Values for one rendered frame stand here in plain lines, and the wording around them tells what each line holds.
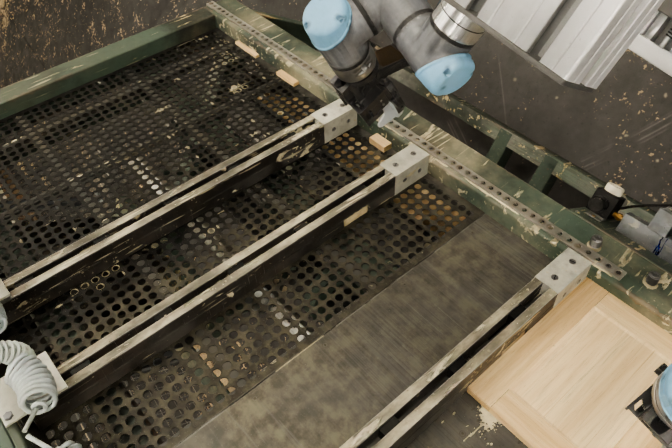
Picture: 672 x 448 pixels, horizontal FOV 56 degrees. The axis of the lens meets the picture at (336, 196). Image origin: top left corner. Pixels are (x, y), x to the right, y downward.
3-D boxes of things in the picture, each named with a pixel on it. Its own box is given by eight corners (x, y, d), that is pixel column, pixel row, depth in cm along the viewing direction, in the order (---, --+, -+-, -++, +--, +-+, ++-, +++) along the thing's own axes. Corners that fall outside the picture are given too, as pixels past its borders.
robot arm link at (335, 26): (360, 10, 91) (311, 44, 92) (382, 50, 100) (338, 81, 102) (336, -24, 95) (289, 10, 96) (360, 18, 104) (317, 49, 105)
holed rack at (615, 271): (626, 273, 140) (627, 272, 140) (619, 280, 139) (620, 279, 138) (213, 2, 229) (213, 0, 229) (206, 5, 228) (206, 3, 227)
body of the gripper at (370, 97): (345, 105, 119) (321, 74, 109) (377, 73, 119) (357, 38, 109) (371, 129, 116) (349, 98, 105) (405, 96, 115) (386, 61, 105)
